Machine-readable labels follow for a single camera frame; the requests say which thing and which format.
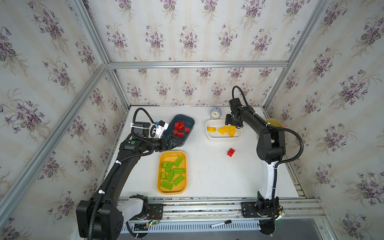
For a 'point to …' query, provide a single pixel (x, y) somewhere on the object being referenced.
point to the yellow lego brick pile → (231, 131)
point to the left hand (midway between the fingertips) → (176, 142)
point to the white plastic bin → (216, 130)
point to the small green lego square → (163, 176)
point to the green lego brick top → (179, 171)
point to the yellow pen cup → (274, 122)
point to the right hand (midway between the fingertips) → (230, 123)
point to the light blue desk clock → (215, 112)
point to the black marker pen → (227, 222)
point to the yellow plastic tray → (172, 156)
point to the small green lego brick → (165, 164)
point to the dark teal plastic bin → (189, 122)
